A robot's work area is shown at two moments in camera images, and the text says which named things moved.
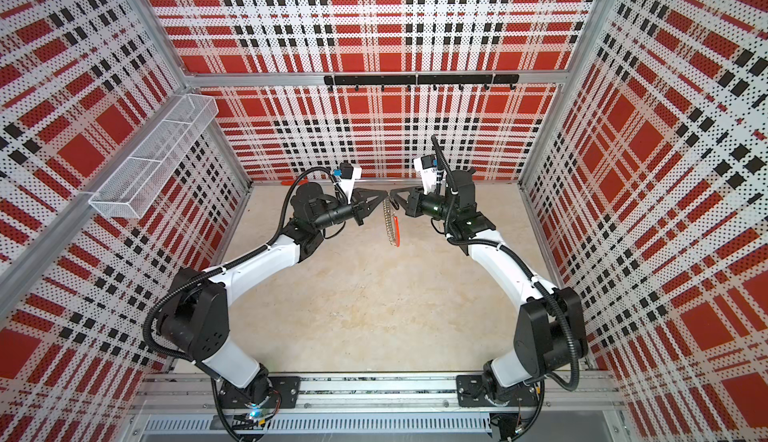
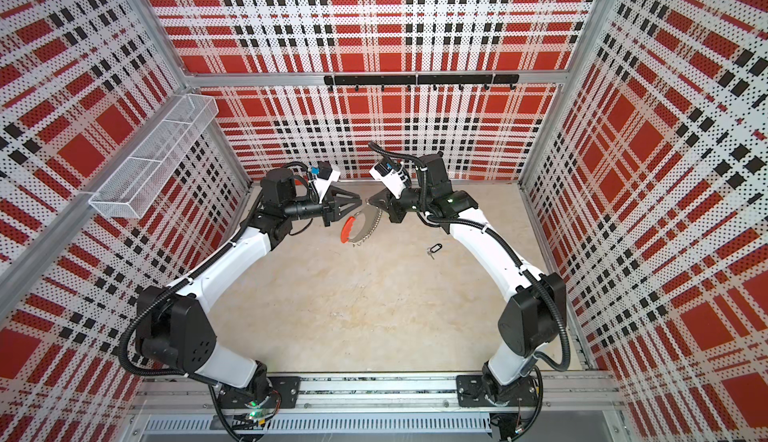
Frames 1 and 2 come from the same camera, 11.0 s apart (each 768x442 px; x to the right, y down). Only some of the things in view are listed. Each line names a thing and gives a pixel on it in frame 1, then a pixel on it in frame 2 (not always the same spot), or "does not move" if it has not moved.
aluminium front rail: [386, 409] does not move
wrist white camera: [348, 175] → [323, 185]
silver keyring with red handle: [391, 223] → [372, 215]
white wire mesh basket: [128, 192] does not move
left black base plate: [284, 393] does not move
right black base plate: [470, 388] does not move
